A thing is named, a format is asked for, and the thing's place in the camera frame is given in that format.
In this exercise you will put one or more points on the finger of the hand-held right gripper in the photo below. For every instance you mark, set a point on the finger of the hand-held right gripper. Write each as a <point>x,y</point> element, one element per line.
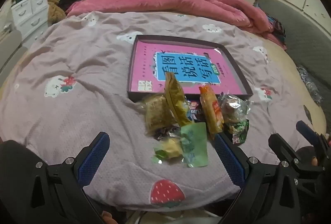
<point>280,146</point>
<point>306,129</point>

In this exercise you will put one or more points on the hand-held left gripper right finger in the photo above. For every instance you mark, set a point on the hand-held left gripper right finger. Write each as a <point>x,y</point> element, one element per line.
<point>230,159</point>

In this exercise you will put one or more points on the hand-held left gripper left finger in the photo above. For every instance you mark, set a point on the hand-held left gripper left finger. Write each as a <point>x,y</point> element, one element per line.
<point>95,151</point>

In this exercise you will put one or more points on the green printed snack packet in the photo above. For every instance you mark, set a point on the green printed snack packet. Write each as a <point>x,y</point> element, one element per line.
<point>239,132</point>

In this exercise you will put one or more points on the light green snack packet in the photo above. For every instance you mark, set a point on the light green snack packet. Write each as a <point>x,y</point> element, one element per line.
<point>194,144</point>

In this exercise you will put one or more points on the clear-wrapped brown pastry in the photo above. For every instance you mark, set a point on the clear-wrapped brown pastry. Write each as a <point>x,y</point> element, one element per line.
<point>232,109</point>

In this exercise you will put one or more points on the long orange snack packet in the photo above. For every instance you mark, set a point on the long orange snack packet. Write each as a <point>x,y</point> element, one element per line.
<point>210,110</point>

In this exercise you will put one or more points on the blue cookie packet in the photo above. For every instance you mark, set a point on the blue cookie packet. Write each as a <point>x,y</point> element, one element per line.
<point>195,111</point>

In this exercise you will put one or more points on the round pastry with green label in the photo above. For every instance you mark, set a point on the round pastry with green label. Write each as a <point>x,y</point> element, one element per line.
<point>169,149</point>

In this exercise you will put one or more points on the clear-wrapped brown cake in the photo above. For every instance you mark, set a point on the clear-wrapped brown cake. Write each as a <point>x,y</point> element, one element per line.
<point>155,113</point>

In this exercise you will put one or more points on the dark brown shallow box tray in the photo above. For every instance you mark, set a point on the dark brown shallow box tray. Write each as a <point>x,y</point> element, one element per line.
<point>133,84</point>

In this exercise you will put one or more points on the yellow snack packet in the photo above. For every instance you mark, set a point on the yellow snack packet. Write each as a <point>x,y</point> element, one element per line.
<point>174,94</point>

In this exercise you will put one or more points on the dark patterned cloth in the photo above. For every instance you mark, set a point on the dark patterned cloth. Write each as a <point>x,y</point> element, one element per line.
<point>309,84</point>

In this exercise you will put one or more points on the beige mattress sheet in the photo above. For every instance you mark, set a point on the beige mattress sheet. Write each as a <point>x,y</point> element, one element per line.
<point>284,71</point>

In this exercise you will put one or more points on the grey pillow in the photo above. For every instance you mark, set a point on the grey pillow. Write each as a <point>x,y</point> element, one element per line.
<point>305,40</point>

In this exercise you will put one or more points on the purple printed bedsheet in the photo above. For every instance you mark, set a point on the purple printed bedsheet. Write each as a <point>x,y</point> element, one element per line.
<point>77,58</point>

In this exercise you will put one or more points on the pink children's book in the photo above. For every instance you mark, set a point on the pink children's book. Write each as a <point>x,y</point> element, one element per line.
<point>144,69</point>

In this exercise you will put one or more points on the colourful patterned pillow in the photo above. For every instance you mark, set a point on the colourful patterned pillow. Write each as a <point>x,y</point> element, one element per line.
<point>278,26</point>

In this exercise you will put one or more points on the brown plush toy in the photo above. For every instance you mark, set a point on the brown plush toy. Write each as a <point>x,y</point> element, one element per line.
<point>55,11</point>

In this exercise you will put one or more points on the white drawer cabinet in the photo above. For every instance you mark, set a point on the white drawer cabinet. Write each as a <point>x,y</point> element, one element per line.
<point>28,12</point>

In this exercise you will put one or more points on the pink quilt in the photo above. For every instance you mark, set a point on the pink quilt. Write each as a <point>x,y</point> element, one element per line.
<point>155,1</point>

